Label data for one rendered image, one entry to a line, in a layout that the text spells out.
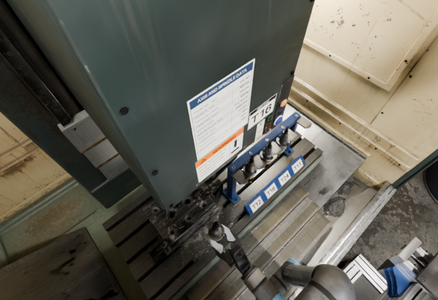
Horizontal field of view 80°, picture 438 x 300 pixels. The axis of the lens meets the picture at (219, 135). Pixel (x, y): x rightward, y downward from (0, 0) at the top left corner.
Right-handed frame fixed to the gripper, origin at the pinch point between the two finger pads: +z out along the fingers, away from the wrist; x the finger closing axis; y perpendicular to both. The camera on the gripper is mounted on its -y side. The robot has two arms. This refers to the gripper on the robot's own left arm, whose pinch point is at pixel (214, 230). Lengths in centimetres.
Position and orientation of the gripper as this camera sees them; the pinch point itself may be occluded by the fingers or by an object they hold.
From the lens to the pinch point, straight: 110.8
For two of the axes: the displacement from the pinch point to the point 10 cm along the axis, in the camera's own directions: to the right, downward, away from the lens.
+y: 0.1, 5.5, 8.3
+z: -6.6, -6.2, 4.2
